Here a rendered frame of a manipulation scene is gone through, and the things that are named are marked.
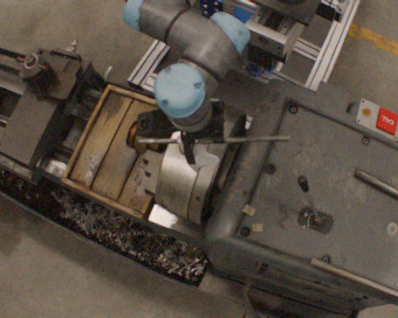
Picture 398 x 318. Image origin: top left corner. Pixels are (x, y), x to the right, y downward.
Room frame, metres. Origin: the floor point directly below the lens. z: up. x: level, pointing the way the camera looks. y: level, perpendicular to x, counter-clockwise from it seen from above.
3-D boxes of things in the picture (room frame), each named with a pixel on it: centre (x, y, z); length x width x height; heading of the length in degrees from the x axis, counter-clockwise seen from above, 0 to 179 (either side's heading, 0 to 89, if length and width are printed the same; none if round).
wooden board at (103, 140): (0.61, 0.22, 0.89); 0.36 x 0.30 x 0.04; 147
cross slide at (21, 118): (0.81, 0.50, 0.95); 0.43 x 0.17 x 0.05; 147
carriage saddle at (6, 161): (0.82, 0.54, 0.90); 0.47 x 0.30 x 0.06; 147
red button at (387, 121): (0.40, -0.50, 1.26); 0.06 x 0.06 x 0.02; 57
